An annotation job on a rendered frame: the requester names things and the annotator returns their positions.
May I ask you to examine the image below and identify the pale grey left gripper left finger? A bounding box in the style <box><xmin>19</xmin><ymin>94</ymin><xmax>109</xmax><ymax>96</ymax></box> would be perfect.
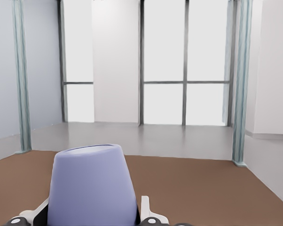
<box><xmin>5</xmin><ymin>197</ymin><xmax>49</xmax><ymax>226</ymax></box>

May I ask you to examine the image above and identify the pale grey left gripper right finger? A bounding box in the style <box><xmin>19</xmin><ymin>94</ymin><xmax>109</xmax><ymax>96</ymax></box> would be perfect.
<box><xmin>140</xmin><ymin>195</ymin><xmax>170</xmax><ymax>226</ymax></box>

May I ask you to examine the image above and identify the lavender upside-down cup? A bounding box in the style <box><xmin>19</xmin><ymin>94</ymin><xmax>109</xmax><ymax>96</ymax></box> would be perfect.
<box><xmin>47</xmin><ymin>144</ymin><xmax>138</xmax><ymax>226</ymax></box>

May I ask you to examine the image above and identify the grey window frame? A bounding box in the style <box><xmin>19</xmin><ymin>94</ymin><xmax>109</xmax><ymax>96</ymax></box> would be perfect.
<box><xmin>56</xmin><ymin>0</ymin><xmax>237</xmax><ymax>127</ymax></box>

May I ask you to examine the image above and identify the silver frame post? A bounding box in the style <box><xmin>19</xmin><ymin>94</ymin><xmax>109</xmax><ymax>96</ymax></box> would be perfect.
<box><xmin>231</xmin><ymin>0</ymin><xmax>253</xmax><ymax>168</ymax></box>
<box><xmin>11</xmin><ymin>0</ymin><xmax>32</xmax><ymax>155</ymax></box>

